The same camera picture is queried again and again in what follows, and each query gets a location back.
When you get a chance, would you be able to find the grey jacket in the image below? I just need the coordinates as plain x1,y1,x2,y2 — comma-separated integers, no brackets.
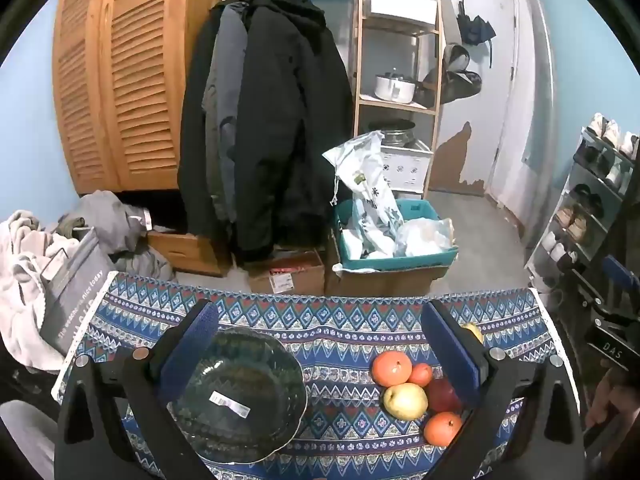
205,2,251,223

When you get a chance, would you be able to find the large yellow apple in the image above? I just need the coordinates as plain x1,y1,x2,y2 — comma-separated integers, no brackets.
383,383,429,422

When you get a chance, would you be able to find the dark blue umbrella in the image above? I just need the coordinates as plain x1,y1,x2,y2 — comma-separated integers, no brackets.
457,2,497,68

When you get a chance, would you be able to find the small tangerine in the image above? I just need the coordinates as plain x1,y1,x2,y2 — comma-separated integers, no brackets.
407,363,434,387

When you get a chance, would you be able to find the white shoe rack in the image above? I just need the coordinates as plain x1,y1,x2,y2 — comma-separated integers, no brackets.
525,127,640,306

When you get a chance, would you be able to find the red apple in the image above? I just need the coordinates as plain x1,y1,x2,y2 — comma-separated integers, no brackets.
425,379,463,415

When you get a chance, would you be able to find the metal steamer pot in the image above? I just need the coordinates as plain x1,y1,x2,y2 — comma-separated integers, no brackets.
369,120,417,147

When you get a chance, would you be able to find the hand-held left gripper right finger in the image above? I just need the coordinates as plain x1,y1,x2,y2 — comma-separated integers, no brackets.
420,299,587,480

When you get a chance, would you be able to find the shoe rack with shoes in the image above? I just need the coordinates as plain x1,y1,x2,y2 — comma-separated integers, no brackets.
542,112,640,271

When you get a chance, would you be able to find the white storage box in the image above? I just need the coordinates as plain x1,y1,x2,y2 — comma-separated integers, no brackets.
363,0,438,26

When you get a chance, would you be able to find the small cardboard box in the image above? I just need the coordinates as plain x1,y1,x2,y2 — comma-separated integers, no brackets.
245,249,326,295

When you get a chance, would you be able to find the black hooded coat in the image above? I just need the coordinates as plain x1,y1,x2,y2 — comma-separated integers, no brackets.
177,0,355,266

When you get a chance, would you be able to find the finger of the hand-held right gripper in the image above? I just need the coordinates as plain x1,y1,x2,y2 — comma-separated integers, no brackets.
597,255,640,306

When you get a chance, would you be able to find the grey tote bag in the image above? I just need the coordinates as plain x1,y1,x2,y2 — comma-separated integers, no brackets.
40,230,118,356

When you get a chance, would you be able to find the grey hanging backpack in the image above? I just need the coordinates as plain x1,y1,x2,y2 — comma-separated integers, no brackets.
417,44,483,108

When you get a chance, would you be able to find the green glass bowl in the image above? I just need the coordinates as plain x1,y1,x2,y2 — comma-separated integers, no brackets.
167,327,308,465

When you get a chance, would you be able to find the blue patterned tablecloth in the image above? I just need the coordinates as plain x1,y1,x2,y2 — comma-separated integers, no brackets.
52,271,583,480

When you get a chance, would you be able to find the person's right hand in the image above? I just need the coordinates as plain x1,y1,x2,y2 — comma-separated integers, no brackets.
587,370,640,431

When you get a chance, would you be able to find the grey metal pipe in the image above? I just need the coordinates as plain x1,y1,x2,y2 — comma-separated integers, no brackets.
520,0,558,246

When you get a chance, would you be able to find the silver cooking pot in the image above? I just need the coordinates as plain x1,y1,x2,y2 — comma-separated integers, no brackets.
374,72,417,103

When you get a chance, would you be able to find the clear plastic bag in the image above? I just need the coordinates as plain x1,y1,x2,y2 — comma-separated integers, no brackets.
397,217,456,256

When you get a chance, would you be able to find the wooden louvered wardrobe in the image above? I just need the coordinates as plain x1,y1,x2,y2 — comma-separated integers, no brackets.
51,0,221,196

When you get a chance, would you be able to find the white perforated crate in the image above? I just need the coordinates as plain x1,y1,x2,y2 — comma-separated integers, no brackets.
381,140,434,193

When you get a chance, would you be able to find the large cardboard box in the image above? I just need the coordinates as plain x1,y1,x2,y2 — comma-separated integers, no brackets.
325,230,451,297

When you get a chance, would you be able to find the large orange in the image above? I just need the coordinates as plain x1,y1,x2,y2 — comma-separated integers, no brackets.
371,351,414,387

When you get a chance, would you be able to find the wooden shelf unit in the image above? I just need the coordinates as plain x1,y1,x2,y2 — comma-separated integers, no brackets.
352,0,446,201

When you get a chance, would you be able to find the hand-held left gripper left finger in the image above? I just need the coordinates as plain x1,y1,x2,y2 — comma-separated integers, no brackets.
54,299,221,480

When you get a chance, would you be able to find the medium orange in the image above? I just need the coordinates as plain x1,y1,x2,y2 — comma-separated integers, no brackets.
423,412,464,447

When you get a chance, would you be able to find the wooden drawer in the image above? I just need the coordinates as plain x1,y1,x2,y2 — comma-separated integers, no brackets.
145,230,233,277

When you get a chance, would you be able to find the white door with peeling paint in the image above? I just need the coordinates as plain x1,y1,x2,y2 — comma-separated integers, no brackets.
430,0,518,198

